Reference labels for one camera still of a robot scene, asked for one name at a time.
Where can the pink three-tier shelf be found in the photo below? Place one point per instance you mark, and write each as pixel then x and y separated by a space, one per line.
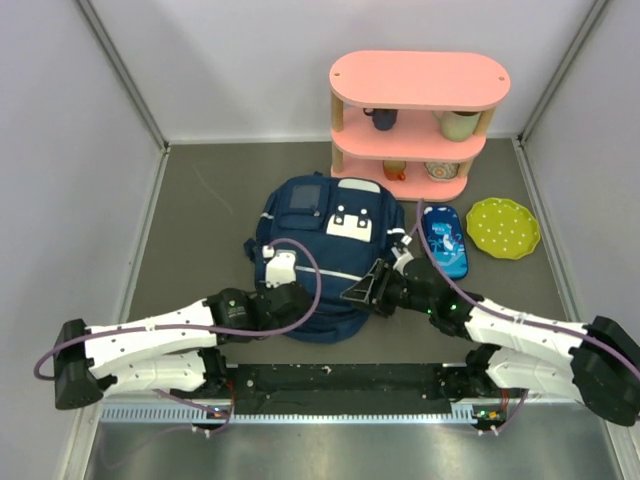
pixel 416 83

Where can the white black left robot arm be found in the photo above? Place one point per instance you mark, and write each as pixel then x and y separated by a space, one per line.
pixel 174 352

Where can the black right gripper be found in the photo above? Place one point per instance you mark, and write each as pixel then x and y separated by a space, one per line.
pixel 366 290

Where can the navy blue backpack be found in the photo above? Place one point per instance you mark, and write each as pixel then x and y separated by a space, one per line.
pixel 347 224

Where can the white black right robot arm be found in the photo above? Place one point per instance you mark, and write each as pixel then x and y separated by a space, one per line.
pixel 595 364

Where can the patterned flower-shaped bowl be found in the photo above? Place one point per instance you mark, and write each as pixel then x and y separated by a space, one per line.
pixel 441 171

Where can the blue dinosaur pencil case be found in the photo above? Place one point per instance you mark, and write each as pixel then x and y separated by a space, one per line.
pixel 445 239

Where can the aluminium frame rail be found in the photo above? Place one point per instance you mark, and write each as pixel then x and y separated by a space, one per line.
pixel 158 406

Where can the orange cup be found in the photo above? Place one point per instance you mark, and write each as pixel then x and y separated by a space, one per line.
pixel 394 170

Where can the green polka dot plate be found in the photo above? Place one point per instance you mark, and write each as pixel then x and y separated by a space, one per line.
pixel 502 228

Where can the pale green mug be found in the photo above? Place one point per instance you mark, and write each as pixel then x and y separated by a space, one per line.
pixel 456 126

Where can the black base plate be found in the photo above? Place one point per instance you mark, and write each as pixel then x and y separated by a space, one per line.
pixel 336 389

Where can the dark blue mug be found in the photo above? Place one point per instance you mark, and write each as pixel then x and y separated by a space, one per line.
pixel 382 119

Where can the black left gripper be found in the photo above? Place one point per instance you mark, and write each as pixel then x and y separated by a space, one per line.
pixel 266 288

